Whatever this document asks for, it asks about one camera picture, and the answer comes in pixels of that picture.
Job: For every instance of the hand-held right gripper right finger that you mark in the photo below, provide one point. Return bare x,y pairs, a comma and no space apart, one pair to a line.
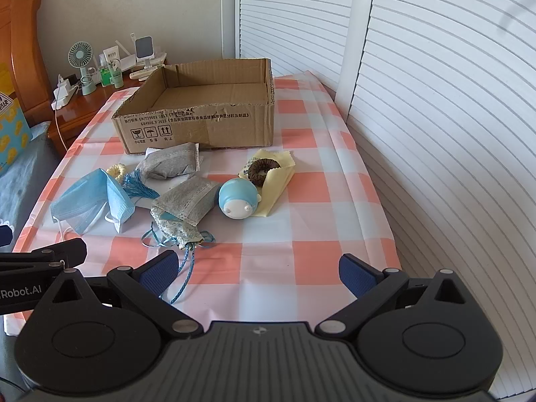
356,274

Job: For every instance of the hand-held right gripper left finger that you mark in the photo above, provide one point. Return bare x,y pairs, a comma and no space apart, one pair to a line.
161,274

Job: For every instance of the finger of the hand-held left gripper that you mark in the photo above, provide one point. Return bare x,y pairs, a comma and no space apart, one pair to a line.
63,253

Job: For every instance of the blue face mask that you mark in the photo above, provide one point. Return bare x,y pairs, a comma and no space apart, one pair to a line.
119,205
79,201

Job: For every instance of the cream fluffy scrunchie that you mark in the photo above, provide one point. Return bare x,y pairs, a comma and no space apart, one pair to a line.
118,170

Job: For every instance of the yellow printed packet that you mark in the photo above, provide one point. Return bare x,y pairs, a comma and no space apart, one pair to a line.
276,188

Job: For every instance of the brown scrunchie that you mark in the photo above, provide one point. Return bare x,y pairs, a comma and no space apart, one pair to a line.
253,173

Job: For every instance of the brown cardboard box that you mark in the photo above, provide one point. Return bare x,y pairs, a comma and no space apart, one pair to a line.
201,127

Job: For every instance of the grey blue bed blanket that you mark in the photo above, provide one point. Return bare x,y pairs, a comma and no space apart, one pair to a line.
25,184

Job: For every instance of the grey lace-trimmed sachet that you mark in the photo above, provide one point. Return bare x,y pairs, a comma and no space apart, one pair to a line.
171,161
186,199

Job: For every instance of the blue tassel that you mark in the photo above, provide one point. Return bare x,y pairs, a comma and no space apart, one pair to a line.
140,186

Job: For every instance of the pink checked tablecloth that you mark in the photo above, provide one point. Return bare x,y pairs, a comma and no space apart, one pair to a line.
301,201

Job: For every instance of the duck print pillow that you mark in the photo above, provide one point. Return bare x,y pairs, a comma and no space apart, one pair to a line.
10,134

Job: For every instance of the wooden nightstand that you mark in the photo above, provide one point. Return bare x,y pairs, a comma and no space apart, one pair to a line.
79,113

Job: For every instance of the white power strip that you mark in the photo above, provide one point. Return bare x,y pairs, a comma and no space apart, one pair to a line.
63,92

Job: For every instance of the white louvered door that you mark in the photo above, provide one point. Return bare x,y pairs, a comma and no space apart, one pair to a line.
452,134
301,16

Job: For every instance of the green small box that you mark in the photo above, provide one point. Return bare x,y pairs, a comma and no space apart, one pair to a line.
105,76

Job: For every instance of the green bottle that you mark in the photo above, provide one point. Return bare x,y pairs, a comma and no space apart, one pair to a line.
116,76

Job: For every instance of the white remote control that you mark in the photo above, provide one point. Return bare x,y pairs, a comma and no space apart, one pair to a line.
144,74

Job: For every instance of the green desk fan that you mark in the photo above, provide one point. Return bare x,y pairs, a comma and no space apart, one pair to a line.
81,56

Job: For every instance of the white cosmetic tube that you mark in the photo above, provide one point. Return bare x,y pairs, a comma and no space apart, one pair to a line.
112,55

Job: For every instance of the wooden headboard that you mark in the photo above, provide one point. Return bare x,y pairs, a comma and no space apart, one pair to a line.
25,50

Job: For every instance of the white phone stand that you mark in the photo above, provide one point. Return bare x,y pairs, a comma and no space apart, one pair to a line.
143,46

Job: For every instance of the white door post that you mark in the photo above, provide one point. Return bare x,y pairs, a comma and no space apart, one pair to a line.
356,50

